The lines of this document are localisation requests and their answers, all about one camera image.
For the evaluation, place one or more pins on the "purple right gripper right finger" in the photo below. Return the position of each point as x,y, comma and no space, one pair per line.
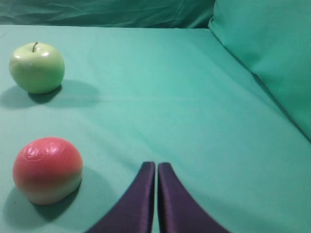
178,212

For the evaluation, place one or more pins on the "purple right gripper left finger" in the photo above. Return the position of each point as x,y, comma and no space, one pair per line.
134,211

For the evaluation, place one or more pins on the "pink peach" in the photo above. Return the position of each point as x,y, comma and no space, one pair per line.
47,170

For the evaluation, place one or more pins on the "green tablecloth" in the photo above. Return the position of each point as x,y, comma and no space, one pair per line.
161,95

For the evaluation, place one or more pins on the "green apple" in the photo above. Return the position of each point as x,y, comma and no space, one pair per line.
37,68

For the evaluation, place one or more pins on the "green side cloth right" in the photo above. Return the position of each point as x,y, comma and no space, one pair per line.
272,38

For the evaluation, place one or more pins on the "green backdrop cloth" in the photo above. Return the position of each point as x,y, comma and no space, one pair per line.
108,13

